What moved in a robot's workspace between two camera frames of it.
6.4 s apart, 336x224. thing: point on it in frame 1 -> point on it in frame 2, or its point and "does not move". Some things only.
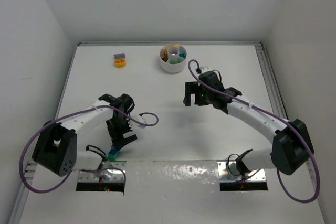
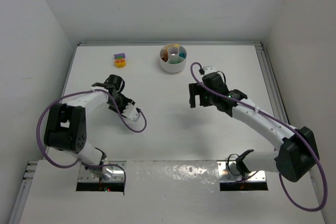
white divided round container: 172,57 does not move
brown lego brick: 165,55 does not move
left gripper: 122,135 -> 122,104
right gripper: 191,93 does not move
